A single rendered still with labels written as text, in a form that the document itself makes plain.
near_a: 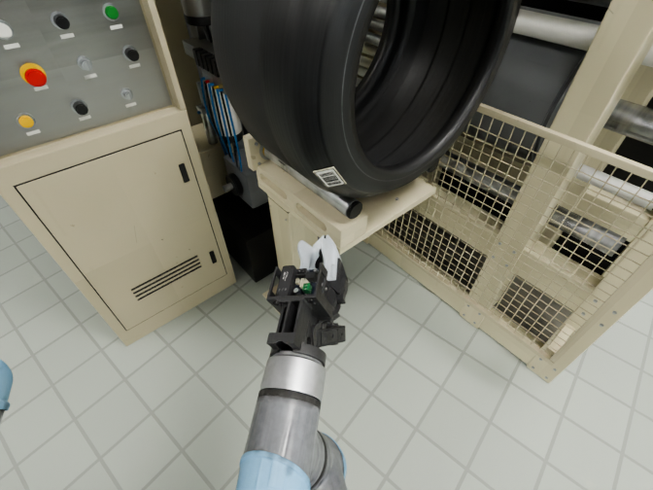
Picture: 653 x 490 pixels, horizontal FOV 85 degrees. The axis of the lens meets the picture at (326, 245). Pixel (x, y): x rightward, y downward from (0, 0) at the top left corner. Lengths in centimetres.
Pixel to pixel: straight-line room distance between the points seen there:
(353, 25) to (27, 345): 187
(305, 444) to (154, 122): 107
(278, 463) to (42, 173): 105
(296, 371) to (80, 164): 100
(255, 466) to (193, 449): 112
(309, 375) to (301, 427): 5
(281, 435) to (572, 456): 139
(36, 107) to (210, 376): 108
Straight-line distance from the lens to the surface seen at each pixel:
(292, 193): 91
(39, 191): 129
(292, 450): 42
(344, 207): 79
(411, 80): 108
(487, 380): 167
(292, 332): 43
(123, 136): 127
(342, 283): 51
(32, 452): 179
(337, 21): 53
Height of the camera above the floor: 142
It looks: 46 degrees down
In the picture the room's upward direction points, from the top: straight up
